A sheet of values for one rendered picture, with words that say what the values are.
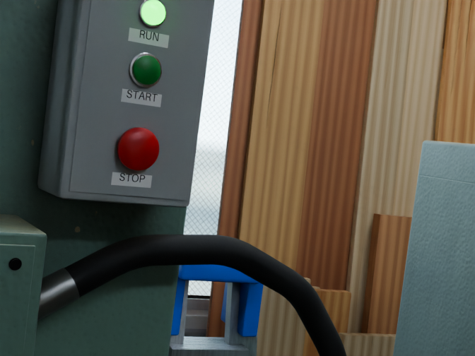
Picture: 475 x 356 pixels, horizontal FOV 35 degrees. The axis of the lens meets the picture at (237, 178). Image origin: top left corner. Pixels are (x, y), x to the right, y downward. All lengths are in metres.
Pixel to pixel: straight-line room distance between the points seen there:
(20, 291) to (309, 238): 1.65
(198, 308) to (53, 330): 1.64
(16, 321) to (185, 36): 0.23
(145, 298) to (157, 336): 0.04
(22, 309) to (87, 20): 0.19
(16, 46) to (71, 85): 0.07
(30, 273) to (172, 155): 0.13
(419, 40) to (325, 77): 0.34
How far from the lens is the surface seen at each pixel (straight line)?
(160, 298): 0.62
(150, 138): 0.52
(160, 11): 0.53
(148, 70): 0.52
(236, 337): 1.44
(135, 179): 0.53
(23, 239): 0.49
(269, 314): 1.91
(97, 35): 0.52
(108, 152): 0.52
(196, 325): 2.17
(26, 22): 0.57
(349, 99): 2.15
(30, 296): 0.50
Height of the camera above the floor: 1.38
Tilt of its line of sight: 3 degrees down
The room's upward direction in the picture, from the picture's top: 7 degrees clockwise
